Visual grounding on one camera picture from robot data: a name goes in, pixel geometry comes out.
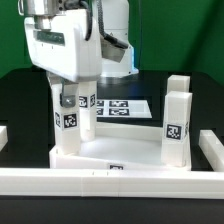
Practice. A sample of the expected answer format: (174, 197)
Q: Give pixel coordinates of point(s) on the white U-shaped marker base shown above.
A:
(123, 108)

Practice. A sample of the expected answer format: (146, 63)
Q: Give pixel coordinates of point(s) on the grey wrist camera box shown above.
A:
(112, 48)

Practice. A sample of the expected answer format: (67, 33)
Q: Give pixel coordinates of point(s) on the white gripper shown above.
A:
(64, 51)

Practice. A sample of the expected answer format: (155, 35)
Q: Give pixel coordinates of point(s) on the white front fence rail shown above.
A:
(111, 183)

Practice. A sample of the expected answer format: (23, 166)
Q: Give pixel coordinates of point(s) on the white right fence rail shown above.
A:
(213, 149)

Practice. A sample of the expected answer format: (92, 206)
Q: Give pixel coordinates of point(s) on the white fence rail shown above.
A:
(111, 183)
(213, 149)

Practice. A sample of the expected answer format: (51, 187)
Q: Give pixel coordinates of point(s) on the white desk top tray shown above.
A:
(122, 147)

